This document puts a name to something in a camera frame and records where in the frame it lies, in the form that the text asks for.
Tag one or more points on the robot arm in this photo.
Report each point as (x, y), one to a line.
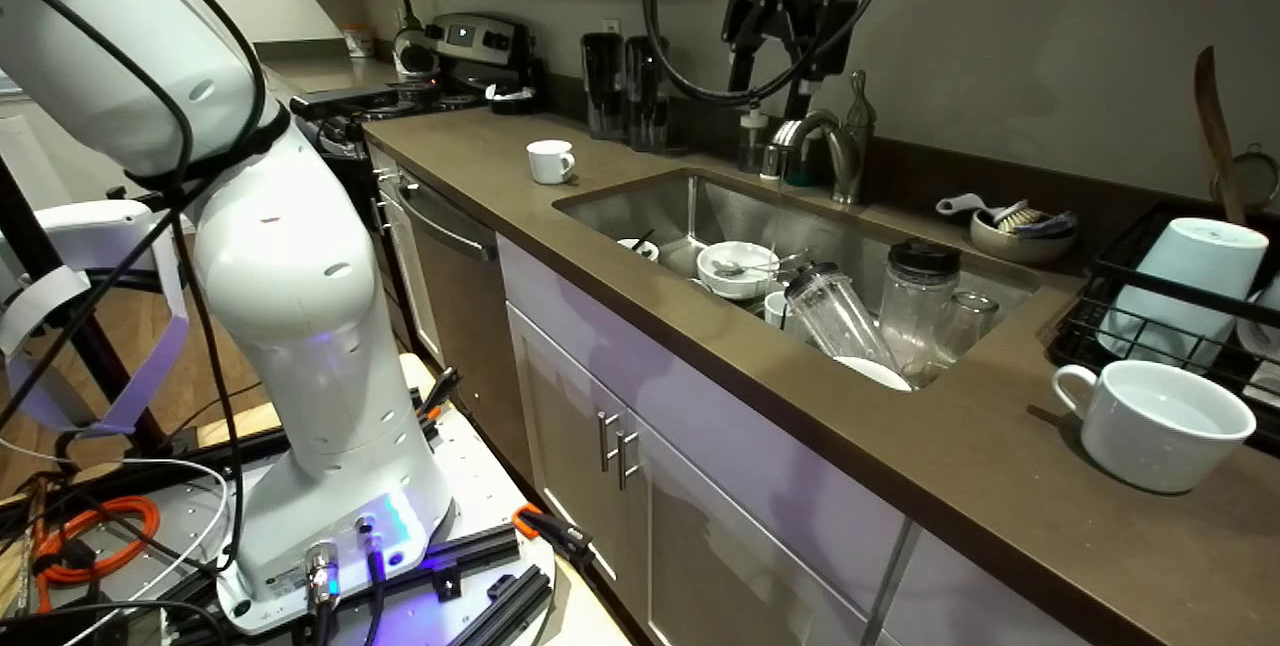
(290, 266)

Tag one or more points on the small white cup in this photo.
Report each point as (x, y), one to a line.
(548, 162)

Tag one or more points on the large white cup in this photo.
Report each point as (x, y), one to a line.
(1150, 436)

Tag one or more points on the clear soap dispenser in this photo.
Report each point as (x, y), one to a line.
(752, 141)

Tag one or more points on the steel tap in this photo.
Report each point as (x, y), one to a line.
(835, 141)

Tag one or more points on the black tumbler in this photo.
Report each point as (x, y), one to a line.
(646, 96)
(603, 86)

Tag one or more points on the steel sink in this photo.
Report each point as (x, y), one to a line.
(700, 211)

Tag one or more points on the metal spoon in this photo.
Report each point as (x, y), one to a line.
(745, 268)

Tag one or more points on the small white bowl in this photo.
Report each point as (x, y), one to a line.
(638, 248)

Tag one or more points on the black pan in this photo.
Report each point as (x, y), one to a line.
(515, 98)

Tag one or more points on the white mug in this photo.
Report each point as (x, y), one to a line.
(776, 311)

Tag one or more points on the clear blender jar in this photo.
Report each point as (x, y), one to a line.
(835, 316)

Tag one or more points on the glass jar with black lid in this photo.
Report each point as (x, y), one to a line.
(915, 306)

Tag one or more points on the bowl of brushes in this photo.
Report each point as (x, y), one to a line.
(1020, 234)

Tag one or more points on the drinking glass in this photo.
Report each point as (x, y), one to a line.
(968, 326)

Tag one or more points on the white plate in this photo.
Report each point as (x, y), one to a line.
(875, 372)

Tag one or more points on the kettle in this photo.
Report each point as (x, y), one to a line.
(413, 51)

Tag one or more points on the black dish rack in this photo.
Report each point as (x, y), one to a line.
(1090, 326)

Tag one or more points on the small jar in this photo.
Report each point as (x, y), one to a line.
(358, 41)

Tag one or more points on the wooden spoon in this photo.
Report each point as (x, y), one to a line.
(1216, 136)

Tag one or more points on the dishwasher door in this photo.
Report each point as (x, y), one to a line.
(470, 346)

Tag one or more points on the white container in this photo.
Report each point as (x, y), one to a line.
(1180, 286)

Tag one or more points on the mesh strainer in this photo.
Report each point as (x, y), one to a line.
(1255, 176)

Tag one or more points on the cabinet door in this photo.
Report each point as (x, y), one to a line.
(740, 556)
(570, 486)

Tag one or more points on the orange black clamp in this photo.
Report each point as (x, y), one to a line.
(545, 524)

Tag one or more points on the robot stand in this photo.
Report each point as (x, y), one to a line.
(470, 566)

